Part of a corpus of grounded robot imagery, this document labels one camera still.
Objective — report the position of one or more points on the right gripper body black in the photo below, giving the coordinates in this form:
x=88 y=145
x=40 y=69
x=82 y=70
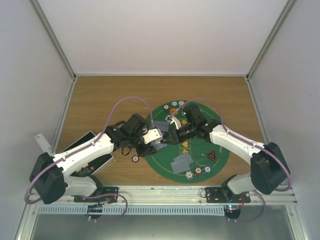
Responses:
x=179 y=138

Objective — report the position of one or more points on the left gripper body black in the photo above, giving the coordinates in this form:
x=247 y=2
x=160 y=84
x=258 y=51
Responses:
x=142 y=152

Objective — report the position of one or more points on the red black chip stack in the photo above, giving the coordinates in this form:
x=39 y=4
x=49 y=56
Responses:
x=135 y=159

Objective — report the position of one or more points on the dealt card small blind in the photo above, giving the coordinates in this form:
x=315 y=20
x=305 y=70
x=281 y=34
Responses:
x=163 y=126

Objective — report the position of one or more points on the dealt cards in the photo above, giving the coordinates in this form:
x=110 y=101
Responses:
x=185 y=156

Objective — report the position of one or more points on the clear acrylic dealer button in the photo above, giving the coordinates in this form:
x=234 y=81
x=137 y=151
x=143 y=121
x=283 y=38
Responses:
x=201 y=160

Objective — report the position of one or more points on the red black triangle all-in marker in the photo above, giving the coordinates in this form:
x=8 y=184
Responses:
x=212 y=155

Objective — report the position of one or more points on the orange big blind button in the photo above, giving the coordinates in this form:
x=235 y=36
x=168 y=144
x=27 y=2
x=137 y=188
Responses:
x=172 y=111

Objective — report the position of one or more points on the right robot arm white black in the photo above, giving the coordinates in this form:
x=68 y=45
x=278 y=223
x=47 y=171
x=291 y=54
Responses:
x=268 y=168

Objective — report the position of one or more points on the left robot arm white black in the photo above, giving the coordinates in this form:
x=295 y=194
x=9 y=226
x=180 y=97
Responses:
x=52 y=178

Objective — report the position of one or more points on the green round poker mat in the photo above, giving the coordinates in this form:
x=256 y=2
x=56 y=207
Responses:
x=161 y=161

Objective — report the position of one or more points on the black aluminium poker case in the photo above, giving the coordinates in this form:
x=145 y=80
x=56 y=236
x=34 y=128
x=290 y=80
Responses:
x=96 y=165

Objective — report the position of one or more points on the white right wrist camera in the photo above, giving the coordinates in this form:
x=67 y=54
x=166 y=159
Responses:
x=172 y=120

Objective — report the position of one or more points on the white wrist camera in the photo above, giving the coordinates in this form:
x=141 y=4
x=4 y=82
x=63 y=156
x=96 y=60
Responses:
x=172 y=120
x=153 y=135

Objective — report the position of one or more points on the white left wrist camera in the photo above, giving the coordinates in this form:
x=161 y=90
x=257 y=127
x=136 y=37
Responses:
x=153 y=135

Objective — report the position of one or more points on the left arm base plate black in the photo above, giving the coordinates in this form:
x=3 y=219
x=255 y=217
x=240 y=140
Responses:
x=105 y=195

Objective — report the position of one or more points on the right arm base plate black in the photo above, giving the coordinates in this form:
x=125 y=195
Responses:
x=220 y=195

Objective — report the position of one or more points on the grey slotted cable duct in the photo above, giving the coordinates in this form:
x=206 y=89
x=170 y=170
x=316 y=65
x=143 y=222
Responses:
x=187 y=210

